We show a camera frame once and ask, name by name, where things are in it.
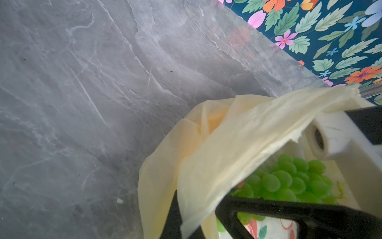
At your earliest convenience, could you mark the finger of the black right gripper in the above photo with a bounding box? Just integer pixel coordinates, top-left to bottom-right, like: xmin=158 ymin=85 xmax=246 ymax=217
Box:
xmin=215 ymin=196 xmax=382 ymax=239

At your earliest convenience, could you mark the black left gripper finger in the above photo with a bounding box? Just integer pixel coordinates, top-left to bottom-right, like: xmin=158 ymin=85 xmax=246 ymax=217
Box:
xmin=159 ymin=190 xmax=207 ymax=239

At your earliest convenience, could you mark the yellowish translucent plastic bag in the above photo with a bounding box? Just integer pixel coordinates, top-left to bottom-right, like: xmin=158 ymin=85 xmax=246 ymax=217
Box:
xmin=138 ymin=85 xmax=371 ymax=239

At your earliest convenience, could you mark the green grape bunch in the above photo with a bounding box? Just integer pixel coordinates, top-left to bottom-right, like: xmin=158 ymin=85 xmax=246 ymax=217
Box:
xmin=229 ymin=153 xmax=344 ymax=239

